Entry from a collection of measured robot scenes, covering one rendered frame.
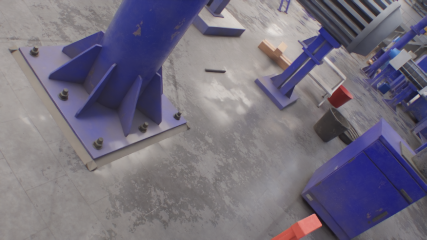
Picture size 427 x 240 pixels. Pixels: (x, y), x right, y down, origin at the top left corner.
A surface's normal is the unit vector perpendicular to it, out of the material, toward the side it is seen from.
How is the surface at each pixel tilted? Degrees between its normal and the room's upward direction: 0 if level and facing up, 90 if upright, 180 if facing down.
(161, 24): 90
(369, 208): 90
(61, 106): 0
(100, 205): 0
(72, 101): 0
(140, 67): 90
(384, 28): 77
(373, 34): 95
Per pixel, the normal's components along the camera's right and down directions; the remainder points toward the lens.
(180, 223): 0.58, -0.63
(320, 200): -0.50, 0.22
